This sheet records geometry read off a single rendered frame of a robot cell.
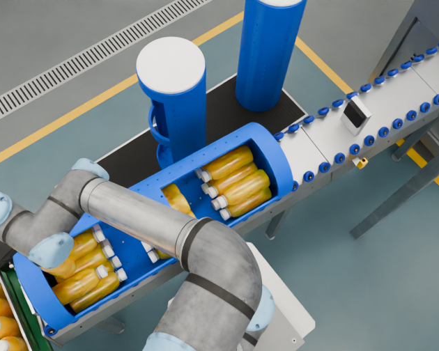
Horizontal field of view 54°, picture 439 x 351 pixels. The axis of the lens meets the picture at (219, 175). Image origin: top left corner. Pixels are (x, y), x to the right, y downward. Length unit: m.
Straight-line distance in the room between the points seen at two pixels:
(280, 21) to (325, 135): 0.60
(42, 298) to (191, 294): 0.77
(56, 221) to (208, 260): 0.35
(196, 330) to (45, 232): 0.39
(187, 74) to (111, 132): 1.20
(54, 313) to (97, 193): 0.61
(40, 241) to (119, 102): 2.18
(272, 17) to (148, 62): 0.62
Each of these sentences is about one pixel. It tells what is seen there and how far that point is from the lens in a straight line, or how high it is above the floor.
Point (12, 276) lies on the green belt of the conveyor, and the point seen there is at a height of 0.90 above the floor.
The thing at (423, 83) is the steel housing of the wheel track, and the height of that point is 0.93.
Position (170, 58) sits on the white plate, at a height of 1.04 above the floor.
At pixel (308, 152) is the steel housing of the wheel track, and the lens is 1.77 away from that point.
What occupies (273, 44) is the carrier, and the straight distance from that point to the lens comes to 2.22.
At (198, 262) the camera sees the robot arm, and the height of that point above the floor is 1.83.
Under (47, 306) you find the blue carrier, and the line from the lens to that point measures 1.36.
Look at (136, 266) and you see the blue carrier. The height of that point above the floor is 0.97.
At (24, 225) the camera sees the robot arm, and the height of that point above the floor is 1.68.
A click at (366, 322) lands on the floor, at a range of 2.63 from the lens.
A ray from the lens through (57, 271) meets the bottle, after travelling 1.29.
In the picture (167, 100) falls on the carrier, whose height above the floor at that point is 0.98.
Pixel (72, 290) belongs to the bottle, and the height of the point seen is 1.13.
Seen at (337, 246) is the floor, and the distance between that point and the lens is 2.66.
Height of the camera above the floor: 2.47
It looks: 67 degrees down
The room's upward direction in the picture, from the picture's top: 4 degrees clockwise
